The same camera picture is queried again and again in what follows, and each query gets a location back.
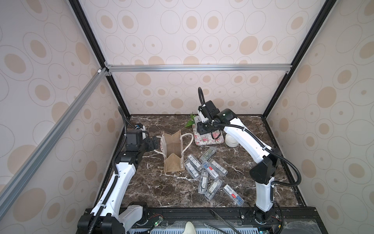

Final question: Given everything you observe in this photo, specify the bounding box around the clear compass case red blue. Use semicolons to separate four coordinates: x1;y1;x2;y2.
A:
202;161;220;179

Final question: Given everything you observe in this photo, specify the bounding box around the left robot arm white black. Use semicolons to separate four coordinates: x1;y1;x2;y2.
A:
77;123;159;234

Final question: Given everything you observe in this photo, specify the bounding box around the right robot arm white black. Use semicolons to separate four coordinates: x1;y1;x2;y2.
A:
198;104;302;224

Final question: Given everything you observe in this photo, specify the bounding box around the clear compass case bottom slanted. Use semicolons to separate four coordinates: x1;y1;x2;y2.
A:
205;178;223;200

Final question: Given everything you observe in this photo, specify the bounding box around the white vegetable with green leaves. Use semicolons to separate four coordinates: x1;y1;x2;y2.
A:
185;114;197;128

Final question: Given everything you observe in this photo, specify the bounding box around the floral square plate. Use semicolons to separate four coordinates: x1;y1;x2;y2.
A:
193;128;225;146

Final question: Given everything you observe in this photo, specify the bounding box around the white ceramic cup front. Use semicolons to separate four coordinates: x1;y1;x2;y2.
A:
225;134;239;148

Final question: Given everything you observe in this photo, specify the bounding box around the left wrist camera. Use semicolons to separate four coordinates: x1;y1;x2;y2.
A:
126;129;146;148

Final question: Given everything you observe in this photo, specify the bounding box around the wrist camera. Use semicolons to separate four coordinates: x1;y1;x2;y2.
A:
198;100;220;120
126;129;146;148

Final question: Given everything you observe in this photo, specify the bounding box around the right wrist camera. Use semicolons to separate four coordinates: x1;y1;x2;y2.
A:
198;100;220;120

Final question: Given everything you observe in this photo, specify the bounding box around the aluminium rail back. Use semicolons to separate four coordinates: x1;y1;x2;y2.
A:
107;63;292;73

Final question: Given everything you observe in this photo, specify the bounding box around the aluminium rail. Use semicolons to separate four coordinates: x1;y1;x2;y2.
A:
1;67;108;218
107;63;292;73

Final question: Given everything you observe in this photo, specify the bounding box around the black base frame front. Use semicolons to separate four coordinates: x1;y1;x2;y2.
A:
76;206;328;234

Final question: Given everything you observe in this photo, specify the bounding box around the aluminium rail left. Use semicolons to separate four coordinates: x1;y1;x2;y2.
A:
1;67;108;218

